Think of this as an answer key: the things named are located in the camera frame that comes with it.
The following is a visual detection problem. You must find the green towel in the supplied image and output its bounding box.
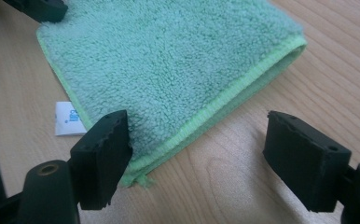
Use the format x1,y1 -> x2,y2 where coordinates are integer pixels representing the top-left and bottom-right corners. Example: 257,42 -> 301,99
35,0 -> 309,189

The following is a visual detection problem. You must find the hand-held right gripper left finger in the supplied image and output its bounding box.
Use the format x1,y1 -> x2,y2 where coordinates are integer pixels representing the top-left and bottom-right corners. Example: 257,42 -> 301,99
69,109 -> 134,211

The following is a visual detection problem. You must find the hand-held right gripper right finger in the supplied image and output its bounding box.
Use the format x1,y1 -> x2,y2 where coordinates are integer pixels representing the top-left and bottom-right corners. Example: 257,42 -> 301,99
262,110 -> 353,214

